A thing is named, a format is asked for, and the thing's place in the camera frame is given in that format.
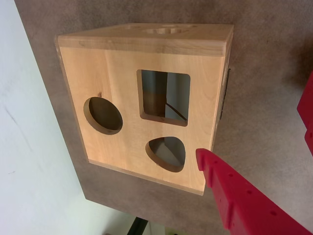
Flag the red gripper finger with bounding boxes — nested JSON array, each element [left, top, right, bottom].
[[195, 148, 313, 235]]

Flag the wooden shape sorter box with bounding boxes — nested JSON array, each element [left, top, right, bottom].
[[55, 23, 234, 196]]

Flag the black metal post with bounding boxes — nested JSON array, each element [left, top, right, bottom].
[[124, 216, 149, 235]]

